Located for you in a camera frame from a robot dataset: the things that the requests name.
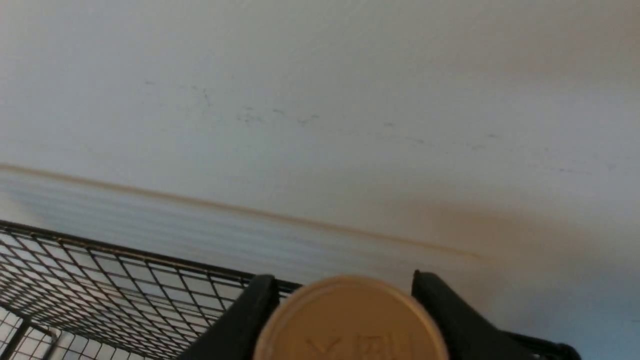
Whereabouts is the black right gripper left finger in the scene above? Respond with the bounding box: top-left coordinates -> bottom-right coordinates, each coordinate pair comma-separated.
177,275 -> 280,360

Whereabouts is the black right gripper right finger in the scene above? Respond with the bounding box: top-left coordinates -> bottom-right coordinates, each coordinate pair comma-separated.
411,269 -> 581,360

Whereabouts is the cooking wine bottle yellow label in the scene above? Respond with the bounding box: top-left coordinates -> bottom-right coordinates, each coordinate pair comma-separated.
253,276 -> 450,360

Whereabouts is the black wire mesh rack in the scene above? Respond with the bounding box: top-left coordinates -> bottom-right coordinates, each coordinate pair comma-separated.
1,221 -> 300,360

